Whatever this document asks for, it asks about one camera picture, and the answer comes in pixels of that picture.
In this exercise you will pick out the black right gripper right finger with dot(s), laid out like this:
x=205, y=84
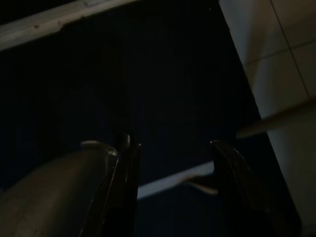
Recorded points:
x=237, y=187

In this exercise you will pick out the silver right robot leg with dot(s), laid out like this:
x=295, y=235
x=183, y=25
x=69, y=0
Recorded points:
x=49, y=195

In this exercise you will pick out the black floor mat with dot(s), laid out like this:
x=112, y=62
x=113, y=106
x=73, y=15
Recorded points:
x=172, y=86

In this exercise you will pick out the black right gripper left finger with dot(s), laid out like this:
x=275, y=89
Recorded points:
x=116, y=192

